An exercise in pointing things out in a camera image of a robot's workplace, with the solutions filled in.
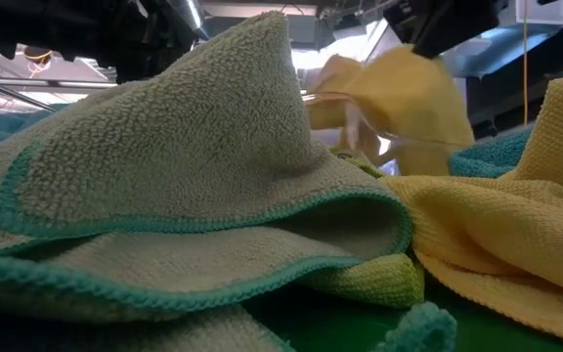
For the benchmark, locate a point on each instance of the yellow microfiber towel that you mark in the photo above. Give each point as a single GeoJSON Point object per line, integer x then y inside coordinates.
{"type": "Point", "coordinates": [408, 98]}
{"type": "Point", "coordinates": [506, 220]}

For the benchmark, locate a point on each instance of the pale green towel teal edging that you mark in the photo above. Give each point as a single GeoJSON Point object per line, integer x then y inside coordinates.
{"type": "Point", "coordinates": [164, 146]}

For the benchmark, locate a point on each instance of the silver ceiling pipe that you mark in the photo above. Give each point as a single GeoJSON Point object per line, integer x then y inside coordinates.
{"type": "Point", "coordinates": [191, 17]}

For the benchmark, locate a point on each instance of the teal blue microfiber towel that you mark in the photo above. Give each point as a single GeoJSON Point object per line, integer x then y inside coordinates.
{"type": "Point", "coordinates": [491, 156]}

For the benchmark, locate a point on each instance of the lime green microfiber towel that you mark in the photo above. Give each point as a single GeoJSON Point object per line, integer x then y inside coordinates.
{"type": "Point", "coordinates": [369, 281]}

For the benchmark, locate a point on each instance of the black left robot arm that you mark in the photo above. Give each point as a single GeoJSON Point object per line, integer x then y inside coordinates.
{"type": "Point", "coordinates": [42, 24]}

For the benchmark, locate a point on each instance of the dark round ceiling device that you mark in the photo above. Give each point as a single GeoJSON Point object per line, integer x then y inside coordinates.
{"type": "Point", "coordinates": [37, 55]}

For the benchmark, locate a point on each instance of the rectangular silver ventilation duct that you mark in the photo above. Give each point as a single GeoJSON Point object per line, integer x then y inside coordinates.
{"type": "Point", "coordinates": [506, 49]}

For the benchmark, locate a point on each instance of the green felt mat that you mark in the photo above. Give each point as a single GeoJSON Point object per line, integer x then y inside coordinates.
{"type": "Point", "coordinates": [330, 327]}

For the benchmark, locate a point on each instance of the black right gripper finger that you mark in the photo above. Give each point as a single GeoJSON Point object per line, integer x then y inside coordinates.
{"type": "Point", "coordinates": [447, 34]}
{"type": "Point", "coordinates": [422, 36]}

